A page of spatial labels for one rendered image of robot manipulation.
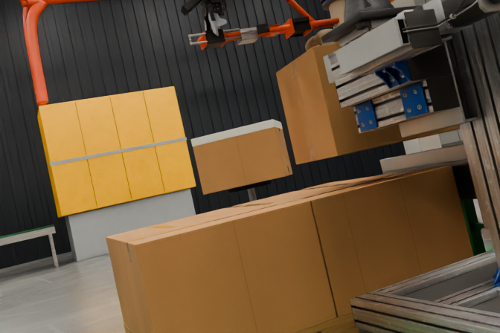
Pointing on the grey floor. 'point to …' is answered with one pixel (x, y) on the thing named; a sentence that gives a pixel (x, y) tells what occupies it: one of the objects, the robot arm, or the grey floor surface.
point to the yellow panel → (117, 165)
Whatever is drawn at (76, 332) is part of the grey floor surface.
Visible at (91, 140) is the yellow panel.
